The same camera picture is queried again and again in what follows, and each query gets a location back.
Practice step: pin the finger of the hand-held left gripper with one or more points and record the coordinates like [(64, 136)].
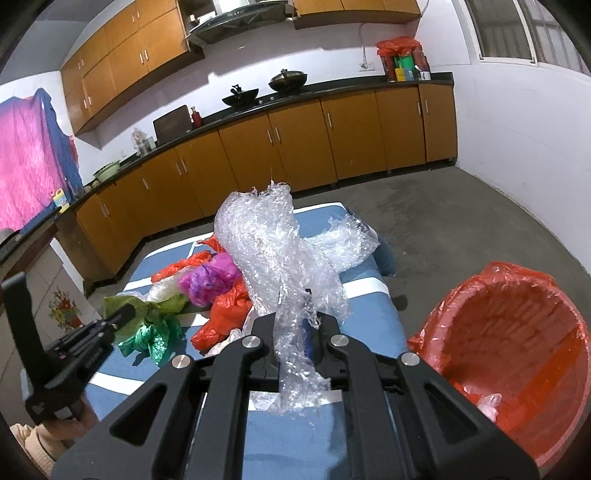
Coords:
[(111, 328), (121, 314)]

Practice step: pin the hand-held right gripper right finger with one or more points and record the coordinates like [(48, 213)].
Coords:
[(328, 339)]

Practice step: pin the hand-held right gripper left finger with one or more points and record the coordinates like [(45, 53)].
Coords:
[(258, 333)]

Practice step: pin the large red plastic bag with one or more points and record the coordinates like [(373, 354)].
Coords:
[(224, 314)]

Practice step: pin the small red plastic bag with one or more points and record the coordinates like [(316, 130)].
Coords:
[(180, 270)]

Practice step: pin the clear bubble wrap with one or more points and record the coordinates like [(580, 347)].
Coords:
[(277, 258)]

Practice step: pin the red bin with red liner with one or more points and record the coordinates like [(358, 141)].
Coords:
[(517, 341)]

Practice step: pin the person's left forearm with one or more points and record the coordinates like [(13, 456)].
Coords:
[(34, 450)]

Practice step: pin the person's left hand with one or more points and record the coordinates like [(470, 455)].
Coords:
[(78, 417)]

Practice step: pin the light green plastic bag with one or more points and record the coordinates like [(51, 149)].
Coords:
[(138, 304)]

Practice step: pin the dark green plastic bag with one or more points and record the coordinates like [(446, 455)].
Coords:
[(152, 339)]

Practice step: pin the blue white striped table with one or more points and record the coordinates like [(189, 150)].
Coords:
[(369, 332)]

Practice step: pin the white plastic bag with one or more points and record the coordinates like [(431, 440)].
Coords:
[(159, 290)]

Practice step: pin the purple plastic bag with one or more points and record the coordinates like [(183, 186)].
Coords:
[(210, 279)]

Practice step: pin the clear thin plastic sheet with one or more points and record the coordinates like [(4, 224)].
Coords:
[(344, 242)]

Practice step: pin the blue denim cloth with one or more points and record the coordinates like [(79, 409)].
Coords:
[(387, 258)]

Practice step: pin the yellow and blue box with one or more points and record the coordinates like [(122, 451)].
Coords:
[(60, 199)]

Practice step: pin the green basin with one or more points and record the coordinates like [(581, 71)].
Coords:
[(107, 171)]

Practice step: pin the white crumpled plastic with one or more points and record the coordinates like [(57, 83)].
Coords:
[(488, 406)]

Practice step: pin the clear jar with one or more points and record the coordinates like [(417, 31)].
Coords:
[(141, 141)]

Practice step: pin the pink and blue blanket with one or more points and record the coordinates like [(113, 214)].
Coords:
[(27, 157)]

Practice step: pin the orange lower kitchen cabinets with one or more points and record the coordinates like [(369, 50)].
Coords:
[(295, 143)]

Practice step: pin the brown cutting board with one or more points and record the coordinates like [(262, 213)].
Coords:
[(171, 125)]

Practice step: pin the red bottle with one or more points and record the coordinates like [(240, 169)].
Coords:
[(196, 118)]

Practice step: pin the open black wok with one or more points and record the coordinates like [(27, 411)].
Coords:
[(240, 98)]

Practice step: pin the black wok with lid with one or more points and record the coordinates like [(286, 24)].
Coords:
[(287, 82)]

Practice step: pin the black kitchen countertop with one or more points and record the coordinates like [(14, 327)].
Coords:
[(351, 85)]

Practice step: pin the long orange upper cabinets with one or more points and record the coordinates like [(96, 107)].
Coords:
[(120, 55)]

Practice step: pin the red bag of bottles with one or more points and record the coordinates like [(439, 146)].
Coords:
[(401, 57)]

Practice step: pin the grey range hood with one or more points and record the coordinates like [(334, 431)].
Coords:
[(231, 23)]

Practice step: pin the short orange upper cabinet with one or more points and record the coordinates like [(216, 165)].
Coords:
[(360, 11)]

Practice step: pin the window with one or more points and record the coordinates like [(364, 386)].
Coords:
[(508, 27)]

